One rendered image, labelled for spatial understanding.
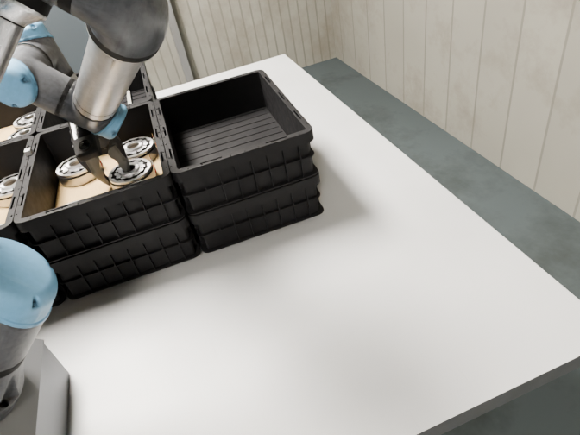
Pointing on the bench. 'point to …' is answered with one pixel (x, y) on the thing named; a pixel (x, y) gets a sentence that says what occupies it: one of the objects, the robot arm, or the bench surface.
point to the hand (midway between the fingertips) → (117, 178)
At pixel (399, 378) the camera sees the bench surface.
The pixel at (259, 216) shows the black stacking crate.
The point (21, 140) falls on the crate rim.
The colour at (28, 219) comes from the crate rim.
